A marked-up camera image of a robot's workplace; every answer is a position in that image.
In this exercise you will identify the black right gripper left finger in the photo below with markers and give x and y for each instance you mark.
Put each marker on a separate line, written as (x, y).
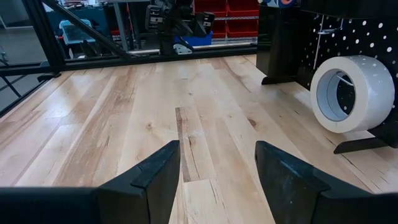
(140, 193)

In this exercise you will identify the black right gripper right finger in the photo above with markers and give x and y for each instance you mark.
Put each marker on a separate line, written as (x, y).
(304, 193)

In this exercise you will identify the white tape roll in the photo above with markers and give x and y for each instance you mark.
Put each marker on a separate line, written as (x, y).
(373, 93)

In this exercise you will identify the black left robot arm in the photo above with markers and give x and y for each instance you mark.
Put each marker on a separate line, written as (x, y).
(168, 18)

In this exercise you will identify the silver peg hook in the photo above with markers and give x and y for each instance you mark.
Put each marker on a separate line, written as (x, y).
(329, 31)

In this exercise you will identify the silver U-shaped hook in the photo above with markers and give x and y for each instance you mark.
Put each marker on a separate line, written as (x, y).
(345, 80)

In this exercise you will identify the tall black pegboard bin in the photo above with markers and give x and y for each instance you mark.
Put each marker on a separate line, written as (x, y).
(276, 40)

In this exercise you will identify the blue plastic bin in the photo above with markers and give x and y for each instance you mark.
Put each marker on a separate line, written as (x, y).
(196, 40)

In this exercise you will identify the black metal pegboard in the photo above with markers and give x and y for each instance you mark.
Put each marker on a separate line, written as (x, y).
(367, 37)

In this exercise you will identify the grey metal table leg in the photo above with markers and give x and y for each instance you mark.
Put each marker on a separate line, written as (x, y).
(120, 25)

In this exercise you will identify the light blue crate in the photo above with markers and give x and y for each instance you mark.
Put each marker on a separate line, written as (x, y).
(74, 32)

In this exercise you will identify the red shelf bins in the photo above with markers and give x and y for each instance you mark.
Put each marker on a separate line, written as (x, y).
(239, 15)

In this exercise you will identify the black aluminium table frame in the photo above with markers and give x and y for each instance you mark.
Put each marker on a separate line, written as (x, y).
(93, 61)

